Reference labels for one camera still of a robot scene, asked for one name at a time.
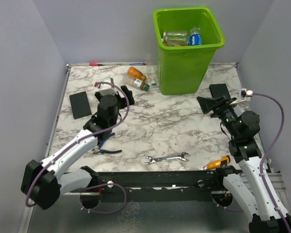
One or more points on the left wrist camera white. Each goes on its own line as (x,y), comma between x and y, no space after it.
(105,86)

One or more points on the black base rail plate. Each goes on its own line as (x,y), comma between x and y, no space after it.
(167,186)

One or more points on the orange bottle at front edge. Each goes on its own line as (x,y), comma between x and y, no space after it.
(172,44)

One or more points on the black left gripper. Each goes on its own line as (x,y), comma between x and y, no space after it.
(130,95)

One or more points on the orange juice bottle back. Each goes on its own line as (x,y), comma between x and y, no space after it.
(132,71)

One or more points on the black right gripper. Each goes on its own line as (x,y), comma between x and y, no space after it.
(207,104)

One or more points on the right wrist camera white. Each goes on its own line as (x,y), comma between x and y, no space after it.
(244,95)

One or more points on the large clear bottle in bin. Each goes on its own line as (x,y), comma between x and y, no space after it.
(176,37)

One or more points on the orange handle screwdriver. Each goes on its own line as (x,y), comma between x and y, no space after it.
(224,161)

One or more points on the red marker pen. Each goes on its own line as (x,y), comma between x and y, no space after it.
(95,64)

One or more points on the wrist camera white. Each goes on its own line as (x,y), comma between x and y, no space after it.
(105,86)
(244,95)

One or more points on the green plastic bin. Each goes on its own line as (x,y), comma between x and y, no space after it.
(180,70)

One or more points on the tall clear bottle by bin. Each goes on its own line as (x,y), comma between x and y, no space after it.
(151,70)

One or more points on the black flat box right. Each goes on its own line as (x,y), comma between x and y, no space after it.
(219,90)

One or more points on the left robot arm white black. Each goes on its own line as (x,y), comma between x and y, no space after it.
(45,181)

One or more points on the clear bottle blue label back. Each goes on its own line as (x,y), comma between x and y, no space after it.
(195,38)

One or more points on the blue marker pen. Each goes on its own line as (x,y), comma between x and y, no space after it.
(137,64)

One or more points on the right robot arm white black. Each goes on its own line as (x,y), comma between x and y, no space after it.
(259,201)

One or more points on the brown tea bottle green cap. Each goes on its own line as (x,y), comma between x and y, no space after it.
(134,82)

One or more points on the silver open-end wrench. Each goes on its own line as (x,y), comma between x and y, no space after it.
(167,158)

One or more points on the black flat box left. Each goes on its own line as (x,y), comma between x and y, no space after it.
(80,105)

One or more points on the black flat box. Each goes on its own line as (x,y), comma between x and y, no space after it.
(219,90)
(80,105)

